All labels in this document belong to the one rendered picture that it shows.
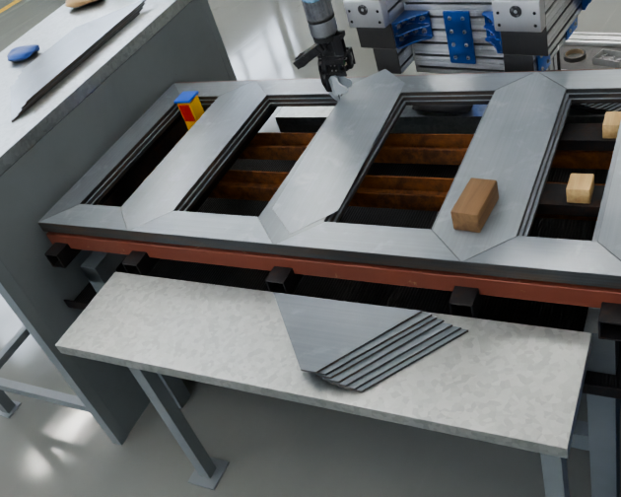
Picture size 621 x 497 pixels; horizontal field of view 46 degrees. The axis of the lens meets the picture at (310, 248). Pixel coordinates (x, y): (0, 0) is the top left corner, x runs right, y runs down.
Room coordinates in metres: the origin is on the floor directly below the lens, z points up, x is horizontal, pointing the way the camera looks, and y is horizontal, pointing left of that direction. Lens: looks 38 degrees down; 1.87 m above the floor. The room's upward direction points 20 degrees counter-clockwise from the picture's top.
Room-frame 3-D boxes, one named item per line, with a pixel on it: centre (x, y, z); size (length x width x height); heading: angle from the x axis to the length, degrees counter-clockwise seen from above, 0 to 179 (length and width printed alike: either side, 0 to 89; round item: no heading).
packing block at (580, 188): (1.23, -0.61, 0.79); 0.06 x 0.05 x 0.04; 143
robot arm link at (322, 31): (1.89, -0.24, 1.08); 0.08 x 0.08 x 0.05
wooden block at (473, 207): (1.21, -0.36, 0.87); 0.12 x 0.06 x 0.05; 137
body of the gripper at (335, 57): (1.89, -0.24, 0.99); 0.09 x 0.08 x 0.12; 53
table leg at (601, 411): (0.95, -0.51, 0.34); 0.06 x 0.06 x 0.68; 53
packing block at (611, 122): (1.41, -0.79, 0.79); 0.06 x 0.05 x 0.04; 143
